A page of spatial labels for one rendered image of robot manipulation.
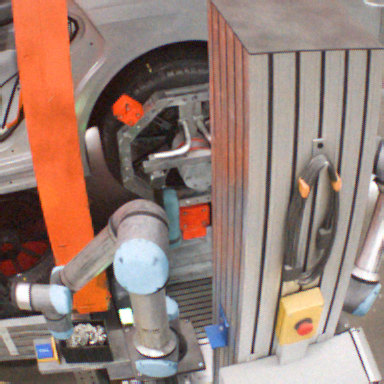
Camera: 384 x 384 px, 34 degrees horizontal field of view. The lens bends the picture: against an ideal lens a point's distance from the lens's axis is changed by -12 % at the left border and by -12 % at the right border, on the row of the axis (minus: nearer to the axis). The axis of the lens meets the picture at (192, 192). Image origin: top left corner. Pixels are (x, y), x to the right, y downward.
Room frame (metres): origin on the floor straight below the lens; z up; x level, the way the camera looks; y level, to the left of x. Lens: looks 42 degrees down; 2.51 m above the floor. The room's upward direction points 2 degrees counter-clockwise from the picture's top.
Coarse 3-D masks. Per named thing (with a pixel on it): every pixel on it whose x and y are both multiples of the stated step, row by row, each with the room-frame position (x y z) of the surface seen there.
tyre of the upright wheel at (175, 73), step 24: (168, 48) 2.35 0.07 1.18; (192, 48) 2.36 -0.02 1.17; (120, 72) 2.31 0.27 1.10; (144, 72) 2.21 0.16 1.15; (168, 72) 2.16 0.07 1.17; (192, 72) 2.17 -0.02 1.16; (120, 96) 2.16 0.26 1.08; (144, 96) 2.12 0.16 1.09; (120, 120) 2.10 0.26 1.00; (120, 168) 2.10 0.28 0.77
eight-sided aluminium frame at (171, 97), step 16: (160, 96) 2.07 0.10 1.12; (176, 96) 2.07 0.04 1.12; (192, 96) 2.08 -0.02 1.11; (208, 96) 2.09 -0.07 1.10; (144, 112) 2.05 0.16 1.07; (128, 128) 2.05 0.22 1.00; (128, 144) 2.02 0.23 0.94; (128, 160) 2.02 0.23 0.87; (128, 176) 2.03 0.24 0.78; (144, 192) 2.05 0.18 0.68; (192, 192) 2.12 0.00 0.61; (208, 192) 2.10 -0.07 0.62
